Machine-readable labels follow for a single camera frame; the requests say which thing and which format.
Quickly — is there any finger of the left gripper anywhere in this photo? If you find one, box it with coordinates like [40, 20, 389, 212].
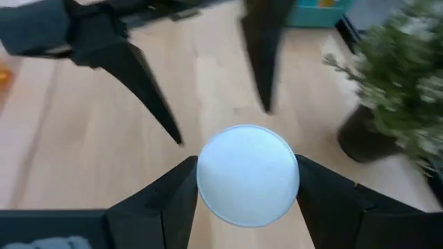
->
[240, 0, 296, 115]
[69, 37, 183, 145]

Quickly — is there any orange pill bottle white cap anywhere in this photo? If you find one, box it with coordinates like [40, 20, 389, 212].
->
[0, 60, 15, 104]
[196, 124, 300, 228]

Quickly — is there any artificial plant in black pot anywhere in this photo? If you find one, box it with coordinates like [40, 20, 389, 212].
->
[323, 0, 443, 179]

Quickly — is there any black aluminium table frame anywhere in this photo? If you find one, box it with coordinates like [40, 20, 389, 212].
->
[152, 0, 366, 55]

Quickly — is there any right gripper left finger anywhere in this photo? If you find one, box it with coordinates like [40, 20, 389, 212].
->
[105, 155, 199, 249]

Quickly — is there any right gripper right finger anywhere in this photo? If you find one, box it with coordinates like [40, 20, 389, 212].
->
[296, 154, 443, 249]

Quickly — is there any teal plastic bin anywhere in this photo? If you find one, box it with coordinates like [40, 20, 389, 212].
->
[285, 0, 354, 28]

